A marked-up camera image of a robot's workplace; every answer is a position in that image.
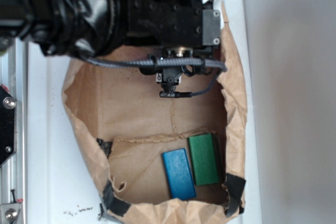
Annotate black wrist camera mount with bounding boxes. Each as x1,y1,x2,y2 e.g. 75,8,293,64
139,55,220,98

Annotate aluminium frame rail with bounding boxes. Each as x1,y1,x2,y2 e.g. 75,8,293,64
1,39,28,223

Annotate blue wooden block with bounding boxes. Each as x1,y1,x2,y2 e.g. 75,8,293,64
162,148,196,200

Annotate brown paper bag tray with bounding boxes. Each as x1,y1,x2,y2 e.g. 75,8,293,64
61,0,248,224

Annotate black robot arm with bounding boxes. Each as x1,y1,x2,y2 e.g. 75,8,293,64
1,0,221,57

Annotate silver corner bracket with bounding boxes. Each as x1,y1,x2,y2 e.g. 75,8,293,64
0,203,21,224

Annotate black metal bracket plate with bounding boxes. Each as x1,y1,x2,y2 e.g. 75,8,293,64
0,85,17,167

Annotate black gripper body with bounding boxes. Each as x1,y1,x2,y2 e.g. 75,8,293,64
126,0,221,49

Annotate green wooden block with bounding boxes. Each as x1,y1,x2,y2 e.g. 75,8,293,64
188,134,219,186

